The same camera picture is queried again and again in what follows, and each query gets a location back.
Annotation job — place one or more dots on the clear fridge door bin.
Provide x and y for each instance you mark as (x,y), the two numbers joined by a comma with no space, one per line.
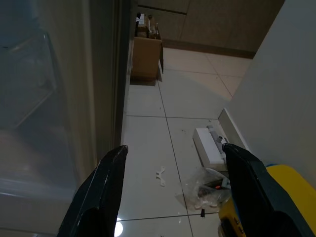
(29,74)

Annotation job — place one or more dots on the white flat box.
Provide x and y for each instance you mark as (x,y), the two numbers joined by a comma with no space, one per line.
(205,145)

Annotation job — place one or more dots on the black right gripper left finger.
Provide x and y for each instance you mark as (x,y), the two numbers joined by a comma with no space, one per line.
(98,197)

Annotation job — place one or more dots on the beige built-in cabinet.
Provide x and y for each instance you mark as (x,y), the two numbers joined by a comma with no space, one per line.
(209,22)

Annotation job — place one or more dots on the clear plastic bag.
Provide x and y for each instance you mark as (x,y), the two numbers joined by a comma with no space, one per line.
(205,190)

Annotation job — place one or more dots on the small black clip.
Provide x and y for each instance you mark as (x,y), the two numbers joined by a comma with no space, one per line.
(203,213)

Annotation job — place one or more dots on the silver fridge lower door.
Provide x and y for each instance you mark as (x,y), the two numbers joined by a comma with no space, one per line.
(103,74)

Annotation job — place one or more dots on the large brown cardboard box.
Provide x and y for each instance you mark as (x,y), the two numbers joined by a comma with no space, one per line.
(144,56)

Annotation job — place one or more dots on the white plastic bracket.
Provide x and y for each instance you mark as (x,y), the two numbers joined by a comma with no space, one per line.
(161,181)

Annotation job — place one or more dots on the packaged goods pile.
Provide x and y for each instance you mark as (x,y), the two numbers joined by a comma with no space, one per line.
(143,29)

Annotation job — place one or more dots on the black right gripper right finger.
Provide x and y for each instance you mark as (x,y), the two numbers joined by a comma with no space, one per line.
(259,202)

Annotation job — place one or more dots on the grey plastic pipe fitting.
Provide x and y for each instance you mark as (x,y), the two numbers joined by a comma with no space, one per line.
(217,139)

